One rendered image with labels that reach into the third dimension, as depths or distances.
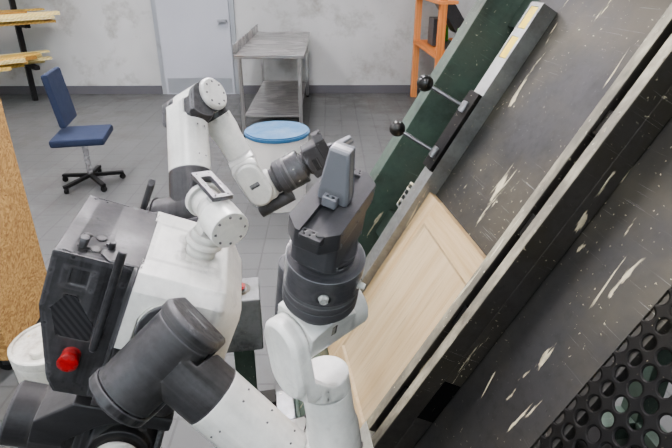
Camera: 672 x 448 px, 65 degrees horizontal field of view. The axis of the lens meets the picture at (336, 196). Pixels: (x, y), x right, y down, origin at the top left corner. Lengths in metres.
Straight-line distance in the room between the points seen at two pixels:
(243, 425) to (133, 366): 0.16
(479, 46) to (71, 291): 1.08
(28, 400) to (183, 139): 0.57
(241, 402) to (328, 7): 7.22
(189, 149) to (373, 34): 6.78
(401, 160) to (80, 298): 0.89
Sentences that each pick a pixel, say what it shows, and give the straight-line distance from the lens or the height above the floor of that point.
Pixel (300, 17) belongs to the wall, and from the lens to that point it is 7.80.
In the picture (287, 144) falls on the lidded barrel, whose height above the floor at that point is 0.57.
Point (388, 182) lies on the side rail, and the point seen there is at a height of 1.24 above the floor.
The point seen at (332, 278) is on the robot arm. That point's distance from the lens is 0.55.
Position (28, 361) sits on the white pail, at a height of 0.36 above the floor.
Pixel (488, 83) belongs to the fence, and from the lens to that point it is 1.22.
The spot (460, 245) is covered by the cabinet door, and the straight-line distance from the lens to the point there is 1.06.
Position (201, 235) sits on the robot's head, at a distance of 0.90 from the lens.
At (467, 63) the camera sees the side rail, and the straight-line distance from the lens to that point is 1.44.
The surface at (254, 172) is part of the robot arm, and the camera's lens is 1.27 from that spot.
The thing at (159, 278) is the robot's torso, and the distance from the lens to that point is 0.85.
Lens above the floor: 1.80
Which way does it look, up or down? 24 degrees down
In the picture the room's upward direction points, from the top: straight up
